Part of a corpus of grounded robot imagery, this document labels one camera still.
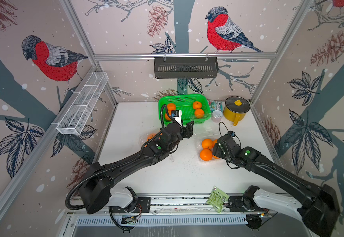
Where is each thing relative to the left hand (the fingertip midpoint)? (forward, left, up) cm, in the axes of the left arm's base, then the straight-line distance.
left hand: (192, 119), depth 74 cm
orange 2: (+33, -8, -24) cm, 41 cm away
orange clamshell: (-9, -10, -23) cm, 26 cm away
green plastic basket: (+34, +2, -22) cm, 41 cm away
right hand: (-8, -15, -17) cm, 24 cm away
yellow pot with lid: (+24, -34, -17) cm, 45 cm away
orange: (+32, +12, -25) cm, 42 cm away
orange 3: (+26, -9, -25) cm, 37 cm away
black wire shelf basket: (+47, +1, 0) cm, 47 cm away
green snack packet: (+34, -23, -25) cm, 48 cm away
